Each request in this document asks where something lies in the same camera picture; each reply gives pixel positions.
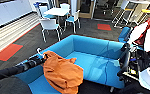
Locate white bar stool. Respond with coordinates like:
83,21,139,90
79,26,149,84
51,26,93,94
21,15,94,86
111,0,131,28

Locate white hanger with orange hoodie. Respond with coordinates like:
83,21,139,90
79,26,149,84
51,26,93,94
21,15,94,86
35,47,46,60

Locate blue armchair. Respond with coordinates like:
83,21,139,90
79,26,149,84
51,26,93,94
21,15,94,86
117,26,132,45

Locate white rectangular high table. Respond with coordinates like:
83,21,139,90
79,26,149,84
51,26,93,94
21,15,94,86
126,0,150,21

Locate white cloth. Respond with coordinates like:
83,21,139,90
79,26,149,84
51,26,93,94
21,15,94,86
126,22,150,53

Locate white chair with blue seat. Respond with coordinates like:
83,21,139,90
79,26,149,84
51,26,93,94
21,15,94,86
37,5,57,20
64,9,82,34
58,2,71,11

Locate red cloth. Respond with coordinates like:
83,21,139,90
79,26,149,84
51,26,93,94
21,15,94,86
136,17,150,46

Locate blue sofa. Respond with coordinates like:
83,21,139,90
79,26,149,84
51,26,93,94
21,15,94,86
14,33,139,94

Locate yellow bar stool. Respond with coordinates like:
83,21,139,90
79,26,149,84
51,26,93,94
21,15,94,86
136,7,150,25

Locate orange hoodie with white print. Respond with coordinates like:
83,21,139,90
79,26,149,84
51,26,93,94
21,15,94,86
42,49,86,94

